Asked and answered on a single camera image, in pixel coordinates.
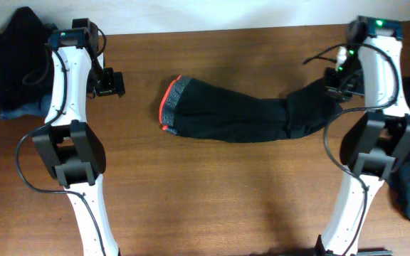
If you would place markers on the folded blue jeans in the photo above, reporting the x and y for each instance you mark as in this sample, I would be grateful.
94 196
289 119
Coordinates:
27 108

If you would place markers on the black pants red waistband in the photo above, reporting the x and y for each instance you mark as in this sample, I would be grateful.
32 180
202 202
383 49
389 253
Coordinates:
193 108

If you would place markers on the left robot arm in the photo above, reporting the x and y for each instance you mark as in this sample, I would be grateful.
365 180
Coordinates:
71 152

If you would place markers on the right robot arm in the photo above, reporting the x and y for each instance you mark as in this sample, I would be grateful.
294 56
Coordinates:
368 65

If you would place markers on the black folded garment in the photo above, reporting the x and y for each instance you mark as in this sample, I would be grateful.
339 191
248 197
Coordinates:
22 17

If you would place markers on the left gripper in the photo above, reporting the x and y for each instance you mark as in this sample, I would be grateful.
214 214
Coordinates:
114 82

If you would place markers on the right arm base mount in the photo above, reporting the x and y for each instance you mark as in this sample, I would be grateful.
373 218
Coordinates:
367 252

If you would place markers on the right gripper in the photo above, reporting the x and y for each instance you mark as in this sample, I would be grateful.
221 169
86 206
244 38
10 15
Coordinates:
334 92

